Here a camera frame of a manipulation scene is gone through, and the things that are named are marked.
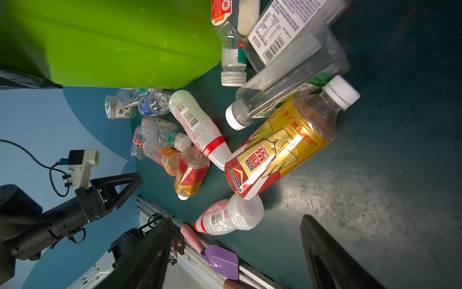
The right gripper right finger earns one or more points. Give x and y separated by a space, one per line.
330 266

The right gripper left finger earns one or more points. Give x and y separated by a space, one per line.
146 267

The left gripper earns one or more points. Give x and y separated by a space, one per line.
107 193

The gold red label tea bottle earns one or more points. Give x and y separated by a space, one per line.
303 126

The yellow cap red label bottle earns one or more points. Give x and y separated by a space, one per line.
137 144

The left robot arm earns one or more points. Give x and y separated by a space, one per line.
26 229

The green bin with black liner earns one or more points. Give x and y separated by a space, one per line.
145 44

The orange label white cap bottle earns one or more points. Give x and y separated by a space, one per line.
164 155

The clear bottle green neck band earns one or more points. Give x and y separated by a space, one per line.
160 130

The blue cap clear water bottle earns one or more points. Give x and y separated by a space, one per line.
156 103

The white bottle red cap lower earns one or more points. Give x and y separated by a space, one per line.
229 215

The white bottle red cap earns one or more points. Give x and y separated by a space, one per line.
199 127
229 215

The white bottle red cap upper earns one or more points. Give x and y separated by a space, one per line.
199 127

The clear square bottle white cap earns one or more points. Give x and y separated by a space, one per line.
303 67

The tall red white label bottle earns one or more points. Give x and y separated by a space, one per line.
232 21

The purple text label bottle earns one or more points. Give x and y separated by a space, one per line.
285 21

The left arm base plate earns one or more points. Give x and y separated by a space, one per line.
125 245

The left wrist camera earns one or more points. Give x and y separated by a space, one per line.
79 164

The purple shovel pink handle front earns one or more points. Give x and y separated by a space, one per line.
220 260

